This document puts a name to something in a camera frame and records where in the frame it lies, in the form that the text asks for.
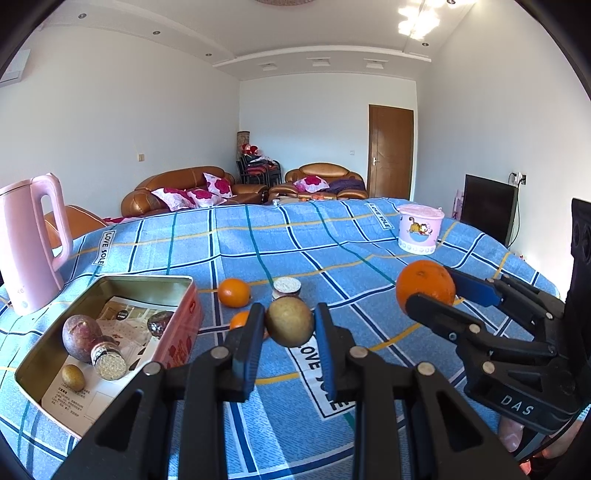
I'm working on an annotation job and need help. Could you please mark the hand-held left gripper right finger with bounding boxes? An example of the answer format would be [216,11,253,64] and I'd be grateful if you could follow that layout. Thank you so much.
[314,302,525,480]

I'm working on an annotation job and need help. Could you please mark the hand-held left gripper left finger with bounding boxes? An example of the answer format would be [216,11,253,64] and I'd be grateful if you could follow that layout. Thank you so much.
[51,302,267,480]

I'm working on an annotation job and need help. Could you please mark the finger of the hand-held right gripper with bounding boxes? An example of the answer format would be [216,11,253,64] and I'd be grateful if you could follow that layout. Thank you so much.
[405,292,557,366]
[444,266,566,344]

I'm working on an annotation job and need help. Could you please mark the orange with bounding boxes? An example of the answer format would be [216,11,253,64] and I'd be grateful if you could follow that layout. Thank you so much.
[396,260,456,315]
[218,278,251,308]
[229,311,269,340]

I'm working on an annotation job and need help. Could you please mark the round brown-green fruit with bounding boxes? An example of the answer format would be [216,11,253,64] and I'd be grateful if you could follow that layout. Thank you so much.
[265,296,315,348]

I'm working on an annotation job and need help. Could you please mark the pink metal tin box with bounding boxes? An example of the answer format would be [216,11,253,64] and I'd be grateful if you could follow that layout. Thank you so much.
[14,275,205,439]

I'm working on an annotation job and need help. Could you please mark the purple passion fruit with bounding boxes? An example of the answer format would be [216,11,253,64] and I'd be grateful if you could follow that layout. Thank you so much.
[62,314,105,361]

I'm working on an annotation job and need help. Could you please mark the small brown kiwi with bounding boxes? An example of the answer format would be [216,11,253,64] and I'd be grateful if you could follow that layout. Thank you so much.
[61,364,86,393]

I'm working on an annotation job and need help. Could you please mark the person's right hand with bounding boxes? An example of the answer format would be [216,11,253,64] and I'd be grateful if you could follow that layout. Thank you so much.
[500,411,591,480]

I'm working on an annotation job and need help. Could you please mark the black television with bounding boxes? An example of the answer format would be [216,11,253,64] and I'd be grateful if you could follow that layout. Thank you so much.
[462,174,517,248]

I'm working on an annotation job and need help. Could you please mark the pink cartoon cup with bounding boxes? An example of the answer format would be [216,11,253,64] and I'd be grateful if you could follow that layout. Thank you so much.
[398,204,446,256]

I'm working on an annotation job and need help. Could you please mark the printed paper leaflet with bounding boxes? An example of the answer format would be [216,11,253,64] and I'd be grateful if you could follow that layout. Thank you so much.
[41,295,181,423]

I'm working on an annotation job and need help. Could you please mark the blue plaid tablecloth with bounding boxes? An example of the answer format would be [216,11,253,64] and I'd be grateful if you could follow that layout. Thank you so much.
[0,198,561,480]

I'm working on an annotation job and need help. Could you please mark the cluttered coffee table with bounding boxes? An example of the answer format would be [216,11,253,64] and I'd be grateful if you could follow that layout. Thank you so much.
[270,194,340,206]

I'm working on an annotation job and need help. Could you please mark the brown wooden door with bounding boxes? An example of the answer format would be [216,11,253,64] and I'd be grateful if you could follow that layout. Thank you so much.
[368,104,414,200]

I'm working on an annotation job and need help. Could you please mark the purple blanket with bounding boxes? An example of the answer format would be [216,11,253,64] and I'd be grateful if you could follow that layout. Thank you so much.
[328,179,368,197]

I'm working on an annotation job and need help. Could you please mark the white magenta flower pillow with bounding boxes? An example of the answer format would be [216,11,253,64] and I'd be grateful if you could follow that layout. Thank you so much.
[151,187,197,212]
[294,175,329,193]
[203,173,235,198]
[185,188,227,208]

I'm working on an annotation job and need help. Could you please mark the brown leather armchair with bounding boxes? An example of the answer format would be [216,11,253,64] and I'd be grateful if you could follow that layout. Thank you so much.
[269,162,369,202]

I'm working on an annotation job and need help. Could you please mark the stacked dark chairs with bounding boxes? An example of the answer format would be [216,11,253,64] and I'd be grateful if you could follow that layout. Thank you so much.
[236,154,282,186]

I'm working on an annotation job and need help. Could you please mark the brown leather sofa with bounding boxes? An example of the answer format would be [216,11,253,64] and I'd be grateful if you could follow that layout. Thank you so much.
[121,166,269,217]

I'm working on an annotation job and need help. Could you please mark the pink electric kettle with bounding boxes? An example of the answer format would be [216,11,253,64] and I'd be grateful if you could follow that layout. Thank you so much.
[0,173,72,317]

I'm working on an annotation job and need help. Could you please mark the white air conditioner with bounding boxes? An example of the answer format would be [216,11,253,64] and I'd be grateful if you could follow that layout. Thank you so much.
[0,48,31,86]

